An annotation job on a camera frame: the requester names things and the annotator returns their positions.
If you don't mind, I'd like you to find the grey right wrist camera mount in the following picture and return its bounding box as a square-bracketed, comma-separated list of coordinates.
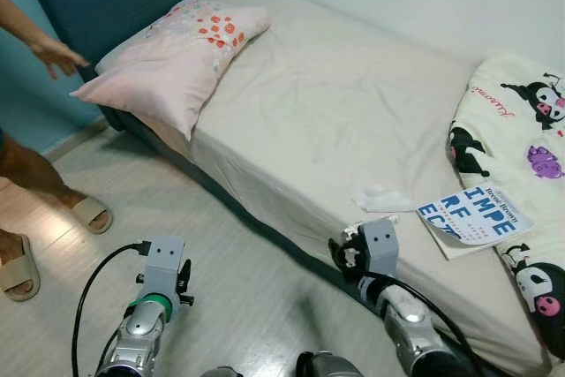
[360, 218, 400, 279]

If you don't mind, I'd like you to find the cream sheeted bed mattress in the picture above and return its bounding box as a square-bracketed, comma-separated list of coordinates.
[95, 0, 565, 377]

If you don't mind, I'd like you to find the beige slipper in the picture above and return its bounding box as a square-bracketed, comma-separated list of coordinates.
[0, 234, 41, 303]
[69, 196, 114, 235]

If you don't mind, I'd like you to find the crumpled white tissue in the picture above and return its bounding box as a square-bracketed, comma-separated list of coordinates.
[353, 185, 414, 212]

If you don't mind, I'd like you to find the person's bare hand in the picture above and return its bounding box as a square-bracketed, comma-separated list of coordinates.
[31, 37, 89, 80]

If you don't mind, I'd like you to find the pink pillow with orange dots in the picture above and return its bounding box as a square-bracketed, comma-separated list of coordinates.
[71, 0, 271, 141]

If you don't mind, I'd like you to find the cream cartoon print blanket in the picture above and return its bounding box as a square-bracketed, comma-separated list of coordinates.
[448, 52, 565, 362]

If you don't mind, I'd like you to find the grey robot right leg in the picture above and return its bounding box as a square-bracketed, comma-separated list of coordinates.
[294, 351, 365, 377]

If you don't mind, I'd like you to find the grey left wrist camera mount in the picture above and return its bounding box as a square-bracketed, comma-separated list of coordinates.
[141, 236, 186, 298]

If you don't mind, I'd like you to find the grey robot leg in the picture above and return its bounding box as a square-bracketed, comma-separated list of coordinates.
[294, 351, 365, 377]
[200, 366, 245, 377]

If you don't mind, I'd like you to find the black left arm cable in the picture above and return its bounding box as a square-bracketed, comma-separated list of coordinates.
[72, 241, 149, 377]

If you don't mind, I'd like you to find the white book with blue letters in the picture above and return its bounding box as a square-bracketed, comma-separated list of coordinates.
[417, 183, 534, 260]

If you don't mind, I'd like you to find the grey robot left leg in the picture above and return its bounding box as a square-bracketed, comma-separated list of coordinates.
[200, 366, 245, 377]

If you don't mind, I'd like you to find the beige skirting board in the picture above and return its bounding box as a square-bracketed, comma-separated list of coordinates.
[44, 121, 111, 164]

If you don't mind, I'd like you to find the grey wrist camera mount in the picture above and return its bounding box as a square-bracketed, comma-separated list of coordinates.
[360, 218, 400, 279]
[141, 236, 186, 298]

